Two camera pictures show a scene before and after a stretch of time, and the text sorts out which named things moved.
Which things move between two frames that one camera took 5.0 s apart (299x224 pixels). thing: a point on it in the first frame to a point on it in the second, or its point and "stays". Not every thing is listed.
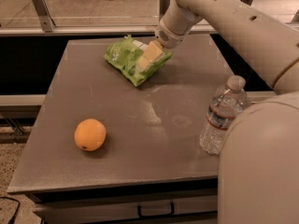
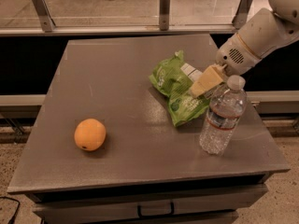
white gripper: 169,37 to 234,56
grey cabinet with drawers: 150,168 stays
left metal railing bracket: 42,8 stays
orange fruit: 90,134 stays
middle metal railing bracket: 164,1 stays
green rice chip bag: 123,55 to 173,78
